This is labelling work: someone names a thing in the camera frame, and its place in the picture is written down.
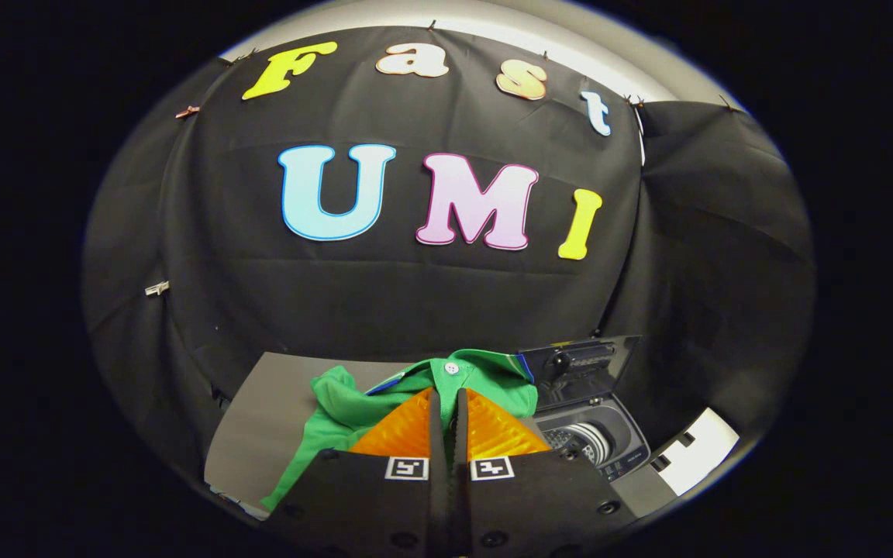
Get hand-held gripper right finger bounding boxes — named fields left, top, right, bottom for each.
left=450, top=387, right=641, bottom=558

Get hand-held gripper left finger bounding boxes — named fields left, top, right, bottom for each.
left=264, top=386, right=452, bottom=558

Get green polo shirt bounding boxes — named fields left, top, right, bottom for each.
left=260, top=349, right=540, bottom=512

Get dark washing machine lid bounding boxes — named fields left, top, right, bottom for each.
left=519, top=335, right=643, bottom=410

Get grey washing machine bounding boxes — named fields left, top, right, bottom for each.
left=532, top=395, right=653, bottom=483

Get black backdrop cloth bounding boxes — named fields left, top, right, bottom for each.
left=82, top=27, right=815, bottom=474

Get white panel with black marks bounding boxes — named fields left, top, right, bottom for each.
left=652, top=408, right=740, bottom=497

